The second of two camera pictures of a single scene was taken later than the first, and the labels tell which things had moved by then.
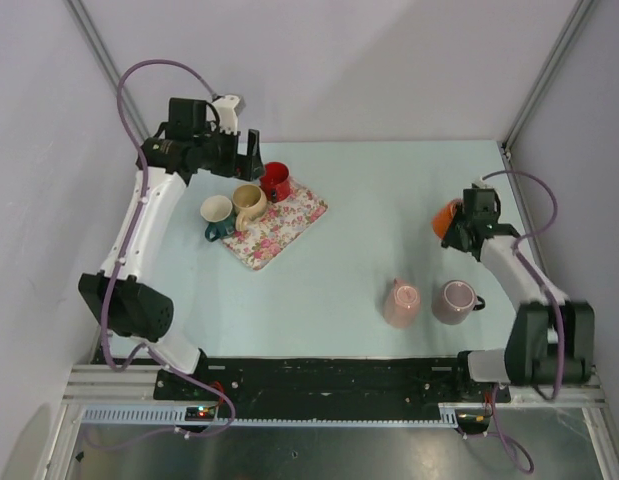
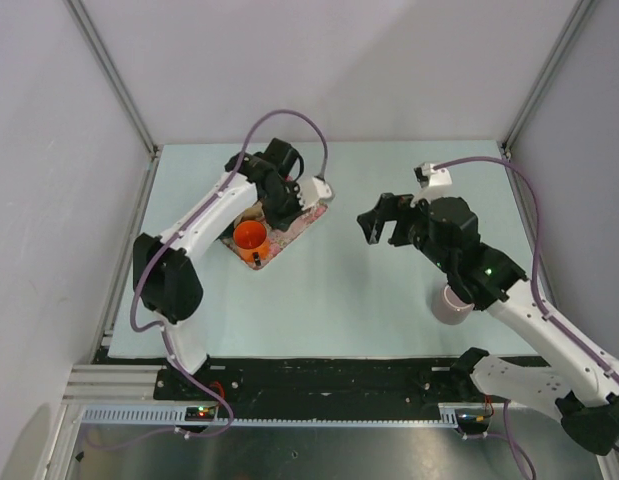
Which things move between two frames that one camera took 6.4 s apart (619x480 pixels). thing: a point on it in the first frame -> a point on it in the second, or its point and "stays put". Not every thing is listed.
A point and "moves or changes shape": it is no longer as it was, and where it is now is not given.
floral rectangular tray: (280, 225) stays put
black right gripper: (451, 240) -> (390, 208)
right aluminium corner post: (547, 71) stays put
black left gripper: (238, 165) -> (282, 222)
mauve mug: (454, 301) stays put
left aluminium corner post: (105, 57) stays put
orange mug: (444, 218) moves or changes shape
